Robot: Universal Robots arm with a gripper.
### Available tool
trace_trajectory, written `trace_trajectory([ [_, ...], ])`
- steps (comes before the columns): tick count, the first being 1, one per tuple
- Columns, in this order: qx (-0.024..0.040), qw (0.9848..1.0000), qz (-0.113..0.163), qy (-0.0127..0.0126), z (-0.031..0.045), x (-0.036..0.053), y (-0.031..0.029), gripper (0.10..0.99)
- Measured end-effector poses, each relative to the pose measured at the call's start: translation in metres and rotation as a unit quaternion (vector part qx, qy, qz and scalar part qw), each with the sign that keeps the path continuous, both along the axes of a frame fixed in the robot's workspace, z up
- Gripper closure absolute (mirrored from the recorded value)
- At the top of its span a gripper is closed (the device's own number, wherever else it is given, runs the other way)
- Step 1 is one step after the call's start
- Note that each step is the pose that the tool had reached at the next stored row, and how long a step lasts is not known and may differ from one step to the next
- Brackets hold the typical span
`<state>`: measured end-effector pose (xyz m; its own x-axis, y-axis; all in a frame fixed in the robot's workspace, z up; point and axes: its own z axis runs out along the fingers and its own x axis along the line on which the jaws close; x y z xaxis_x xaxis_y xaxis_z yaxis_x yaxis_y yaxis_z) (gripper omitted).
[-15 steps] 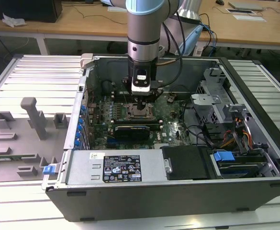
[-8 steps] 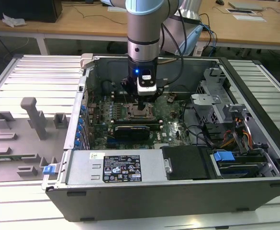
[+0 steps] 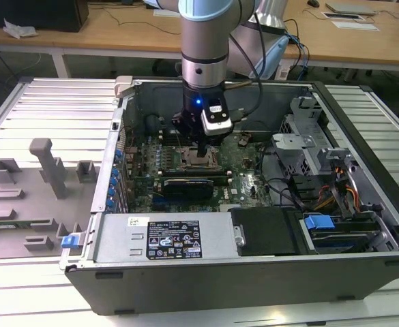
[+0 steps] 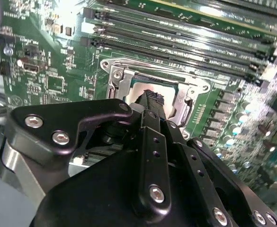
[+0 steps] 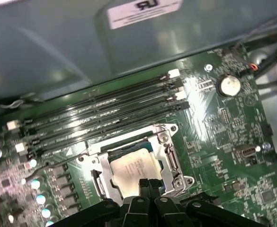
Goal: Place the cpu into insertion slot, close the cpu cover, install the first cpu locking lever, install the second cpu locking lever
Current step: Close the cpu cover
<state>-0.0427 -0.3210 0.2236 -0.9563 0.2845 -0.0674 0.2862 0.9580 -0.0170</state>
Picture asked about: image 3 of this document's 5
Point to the thin metal locking lever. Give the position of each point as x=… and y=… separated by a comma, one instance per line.
x=179, y=141

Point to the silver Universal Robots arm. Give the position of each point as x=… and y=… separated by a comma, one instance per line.
x=202, y=44

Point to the black RAM slot row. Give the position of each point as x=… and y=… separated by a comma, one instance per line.
x=168, y=139
x=199, y=173

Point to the CPU socket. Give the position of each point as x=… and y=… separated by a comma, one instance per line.
x=180, y=166

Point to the black graphics card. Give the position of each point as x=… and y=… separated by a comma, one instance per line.
x=185, y=189

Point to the blue card retainer clip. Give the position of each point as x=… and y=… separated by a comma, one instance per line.
x=110, y=204
x=115, y=174
x=111, y=195
x=118, y=156

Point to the green motherboard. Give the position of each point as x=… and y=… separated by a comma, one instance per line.
x=243, y=190

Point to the white power adapter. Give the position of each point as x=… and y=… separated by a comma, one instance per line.
x=282, y=73

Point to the metal disk bay cage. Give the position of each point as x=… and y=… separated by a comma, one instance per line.
x=298, y=146

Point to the wooden desk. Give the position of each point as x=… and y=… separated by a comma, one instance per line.
x=117, y=34

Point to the black power supply label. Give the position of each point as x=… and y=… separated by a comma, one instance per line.
x=175, y=238

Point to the silver power supply unit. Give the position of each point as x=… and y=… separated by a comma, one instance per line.
x=117, y=238

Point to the hard disk in blue carrier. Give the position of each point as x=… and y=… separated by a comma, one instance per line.
x=318, y=222

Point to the black open PC case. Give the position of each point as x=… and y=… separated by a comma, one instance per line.
x=219, y=286

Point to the blue case latch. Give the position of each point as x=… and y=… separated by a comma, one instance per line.
x=69, y=242

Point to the black computer mouse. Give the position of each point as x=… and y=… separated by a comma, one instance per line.
x=313, y=3

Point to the black computer on desk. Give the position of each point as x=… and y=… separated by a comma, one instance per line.
x=42, y=13

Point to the grey parts rack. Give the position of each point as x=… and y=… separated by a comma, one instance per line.
x=25, y=204

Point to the grey laptop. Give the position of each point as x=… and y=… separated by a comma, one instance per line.
x=351, y=7

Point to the green RAM stick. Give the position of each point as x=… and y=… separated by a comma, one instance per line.
x=15, y=225

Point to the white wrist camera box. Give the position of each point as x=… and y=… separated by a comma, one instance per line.
x=216, y=124

